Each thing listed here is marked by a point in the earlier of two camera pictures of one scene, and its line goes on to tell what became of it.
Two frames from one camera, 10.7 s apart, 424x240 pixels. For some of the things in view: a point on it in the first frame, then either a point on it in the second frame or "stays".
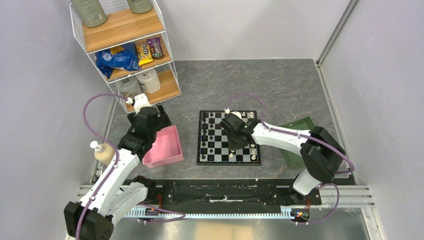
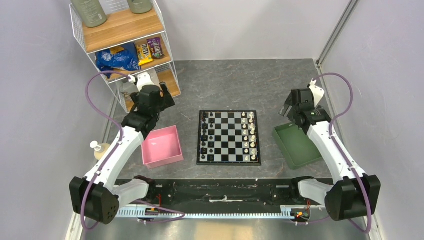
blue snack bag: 125,59 stays
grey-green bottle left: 91,12 stays
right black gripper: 233,146 to 286,107
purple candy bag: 155,47 stays
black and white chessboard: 213,148 stays
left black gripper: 163,121 to 166,101
